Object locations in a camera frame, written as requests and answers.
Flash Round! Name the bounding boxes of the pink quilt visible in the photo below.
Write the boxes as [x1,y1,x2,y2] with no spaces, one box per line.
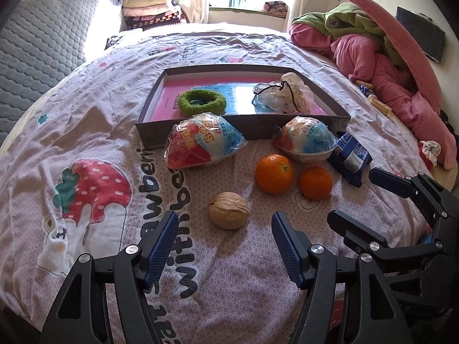
[290,23,456,171]

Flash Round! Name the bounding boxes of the walnut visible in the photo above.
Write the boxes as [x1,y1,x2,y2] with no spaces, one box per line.
[209,191,251,229]

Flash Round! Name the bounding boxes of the patterned blanket on windowsill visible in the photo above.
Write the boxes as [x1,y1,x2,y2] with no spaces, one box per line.
[263,1,288,15]

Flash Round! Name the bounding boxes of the clear plastic drawstring bag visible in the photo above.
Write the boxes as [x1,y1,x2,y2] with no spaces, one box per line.
[251,72,314,114]

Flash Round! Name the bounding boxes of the grey quilted headboard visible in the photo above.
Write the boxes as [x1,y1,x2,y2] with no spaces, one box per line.
[0,0,122,144]

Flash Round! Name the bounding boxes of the black wall television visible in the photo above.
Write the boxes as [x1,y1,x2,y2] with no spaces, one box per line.
[395,6,446,64]

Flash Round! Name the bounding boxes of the orange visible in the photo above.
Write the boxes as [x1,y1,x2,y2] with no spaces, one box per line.
[255,154,295,195]
[299,166,334,201]

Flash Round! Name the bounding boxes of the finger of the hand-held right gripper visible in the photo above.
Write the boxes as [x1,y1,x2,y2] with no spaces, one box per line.
[368,167,459,238]
[327,209,452,275]

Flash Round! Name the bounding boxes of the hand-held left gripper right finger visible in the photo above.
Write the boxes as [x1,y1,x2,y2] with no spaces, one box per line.
[271,212,409,344]

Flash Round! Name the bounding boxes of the wrapped egg toy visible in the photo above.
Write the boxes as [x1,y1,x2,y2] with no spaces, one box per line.
[164,113,248,170]
[271,116,338,163]

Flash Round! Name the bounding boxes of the dark cardboard box pink inside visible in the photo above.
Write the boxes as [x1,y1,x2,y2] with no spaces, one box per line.
[135,65,352,150]

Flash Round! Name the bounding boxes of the yellow snack packet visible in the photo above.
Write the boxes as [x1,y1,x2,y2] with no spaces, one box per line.
[366,95,391,116]

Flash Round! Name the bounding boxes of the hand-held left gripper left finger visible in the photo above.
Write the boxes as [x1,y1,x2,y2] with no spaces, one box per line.
[39,211,180,344]

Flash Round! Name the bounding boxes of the green hair scrunchie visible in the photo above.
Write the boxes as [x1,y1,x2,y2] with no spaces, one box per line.
[177,89,226,117]

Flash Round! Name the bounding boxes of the cream folded blanket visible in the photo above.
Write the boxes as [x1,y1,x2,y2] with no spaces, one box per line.
[123,0,173,17]

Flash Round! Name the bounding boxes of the strawberry printed bedsheet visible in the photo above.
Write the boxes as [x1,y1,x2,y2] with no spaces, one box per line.
[0,21,445,344]

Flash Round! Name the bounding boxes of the dark blue snack packet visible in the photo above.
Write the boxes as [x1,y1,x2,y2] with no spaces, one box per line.
[327,131,374,188]

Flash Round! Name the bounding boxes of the green blanket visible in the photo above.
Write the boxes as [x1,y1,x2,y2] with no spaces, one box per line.
[291,2,406,69]

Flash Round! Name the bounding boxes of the pink cushion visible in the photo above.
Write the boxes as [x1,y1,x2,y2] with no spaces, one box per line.
[330,0,445,115]

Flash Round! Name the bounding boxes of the floral white scrunchie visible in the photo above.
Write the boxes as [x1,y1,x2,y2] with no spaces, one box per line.
[418,140,442,168]

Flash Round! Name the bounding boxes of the dark patterned folded blankets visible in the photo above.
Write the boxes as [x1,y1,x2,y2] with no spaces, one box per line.
[123,7,188,31]

